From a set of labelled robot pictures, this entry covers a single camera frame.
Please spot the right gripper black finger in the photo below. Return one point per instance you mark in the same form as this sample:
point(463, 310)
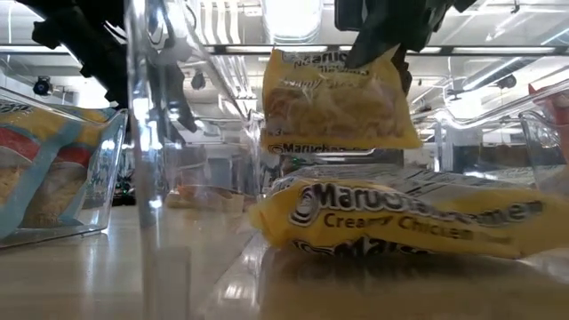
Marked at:
point(403, 71)
point(373, 49)

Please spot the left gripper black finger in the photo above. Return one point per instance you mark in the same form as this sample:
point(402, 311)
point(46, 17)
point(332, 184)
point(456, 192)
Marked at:
point(178, 93)
point(159, 102)

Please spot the red Maruchan ramen packet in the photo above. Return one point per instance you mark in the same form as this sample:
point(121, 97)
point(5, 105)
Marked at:
point(558, 106)

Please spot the black ceiling dome fixture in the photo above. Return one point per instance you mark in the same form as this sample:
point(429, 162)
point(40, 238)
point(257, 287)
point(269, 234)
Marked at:
point(198, 81)

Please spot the clear plastic bin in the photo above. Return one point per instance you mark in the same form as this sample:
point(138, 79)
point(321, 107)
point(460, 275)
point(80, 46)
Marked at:
point(106, 178)
point(540, 146)
point(355, 293)

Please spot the black ceiling-hung camera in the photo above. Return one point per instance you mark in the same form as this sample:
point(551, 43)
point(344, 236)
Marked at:
point(507, 82)
point(42, 85)

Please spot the silver ventilation duct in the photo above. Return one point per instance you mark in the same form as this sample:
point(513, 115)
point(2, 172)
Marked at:
point(291, 22)

